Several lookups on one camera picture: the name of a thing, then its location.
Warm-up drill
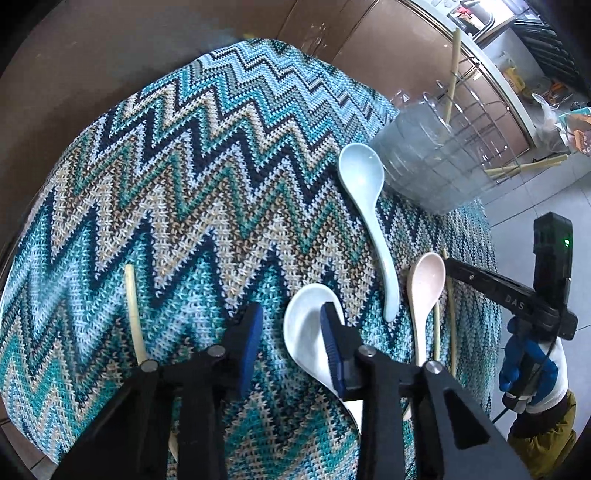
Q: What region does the clear plastic bag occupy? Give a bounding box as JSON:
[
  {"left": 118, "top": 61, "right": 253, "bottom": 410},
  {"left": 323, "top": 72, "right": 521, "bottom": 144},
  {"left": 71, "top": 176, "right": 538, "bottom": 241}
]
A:
[{"left": 531, "top": 92, "right": 574, "bottom": 153}]

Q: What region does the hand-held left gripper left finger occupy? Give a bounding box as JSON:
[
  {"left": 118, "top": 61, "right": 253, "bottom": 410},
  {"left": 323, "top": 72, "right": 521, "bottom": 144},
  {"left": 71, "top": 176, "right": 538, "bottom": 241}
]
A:
[{"left": 55, "top": 302, "right": 264, "bottom": 480}]

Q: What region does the light blue spoon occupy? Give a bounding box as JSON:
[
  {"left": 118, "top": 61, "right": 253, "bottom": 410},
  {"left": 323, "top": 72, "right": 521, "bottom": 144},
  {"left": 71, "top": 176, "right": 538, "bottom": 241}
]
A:
[{"left": 338, "top": 142, "right": 399, "bottom": 323}]

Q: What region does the zigzag knitted cloth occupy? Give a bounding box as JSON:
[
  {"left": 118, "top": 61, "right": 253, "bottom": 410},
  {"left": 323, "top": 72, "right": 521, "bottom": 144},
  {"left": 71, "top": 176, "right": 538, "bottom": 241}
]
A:
[{"left": 0, "top": 39, "right": 505, "bottom": 480}]

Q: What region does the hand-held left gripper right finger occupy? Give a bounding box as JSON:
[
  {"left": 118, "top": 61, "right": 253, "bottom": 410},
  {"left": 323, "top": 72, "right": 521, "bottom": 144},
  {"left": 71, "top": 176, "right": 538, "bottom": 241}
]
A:
[{"left": 320, "top": 302, "right": 532, "bottom": 480}]

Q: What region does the white spoon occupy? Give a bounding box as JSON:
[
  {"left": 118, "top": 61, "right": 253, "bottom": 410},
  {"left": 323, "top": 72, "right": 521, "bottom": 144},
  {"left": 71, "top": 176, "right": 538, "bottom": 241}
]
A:
[{"left": 283, "top": 284, "right": 365, "bottom": 440}]

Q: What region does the person's right forearm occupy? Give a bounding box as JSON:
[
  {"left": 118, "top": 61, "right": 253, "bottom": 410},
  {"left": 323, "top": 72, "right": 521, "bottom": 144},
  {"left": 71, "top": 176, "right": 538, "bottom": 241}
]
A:
[{"left": 508, "top": 389, "right": 579, "bottom": 480}]

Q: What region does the wire utensil holder clear tray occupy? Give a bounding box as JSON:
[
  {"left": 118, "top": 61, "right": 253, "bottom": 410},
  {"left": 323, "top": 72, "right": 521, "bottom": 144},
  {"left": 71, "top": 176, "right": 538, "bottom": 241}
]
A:
[{"left": 369, "top": 78, "right": 523, "bottom": 216}]

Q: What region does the pink spoon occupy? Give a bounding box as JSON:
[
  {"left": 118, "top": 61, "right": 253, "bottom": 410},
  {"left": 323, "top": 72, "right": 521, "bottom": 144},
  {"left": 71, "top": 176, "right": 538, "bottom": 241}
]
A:
[{"left": 402, "top": 251, "right": 447, "bottom": 421}]

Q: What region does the person's right hand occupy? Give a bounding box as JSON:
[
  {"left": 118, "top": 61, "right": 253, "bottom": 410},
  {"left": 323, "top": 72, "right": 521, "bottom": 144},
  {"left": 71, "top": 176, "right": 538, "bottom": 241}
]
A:
[{"left": 499, "top": 318, "right": 570, "bottom": 414}]

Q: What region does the white kitchen countertop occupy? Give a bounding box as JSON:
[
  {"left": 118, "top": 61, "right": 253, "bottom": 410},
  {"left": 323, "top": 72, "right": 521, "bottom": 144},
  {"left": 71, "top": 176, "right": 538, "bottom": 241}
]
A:
[{"left": 406, "top": 0, "right": 544, "bottom": 149}]

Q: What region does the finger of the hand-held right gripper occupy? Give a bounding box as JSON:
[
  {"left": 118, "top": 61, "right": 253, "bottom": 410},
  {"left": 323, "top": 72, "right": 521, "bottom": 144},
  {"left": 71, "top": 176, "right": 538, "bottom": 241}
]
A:
[{"left": 442, "top": 257, "right": 506, "bottom": 298}]

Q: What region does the black cable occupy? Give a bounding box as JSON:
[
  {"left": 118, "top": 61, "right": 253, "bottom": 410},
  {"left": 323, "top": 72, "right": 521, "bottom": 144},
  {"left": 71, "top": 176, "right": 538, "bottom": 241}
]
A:
[{"left": 492, "top": 339, "right": 557, "bottom": 422}]

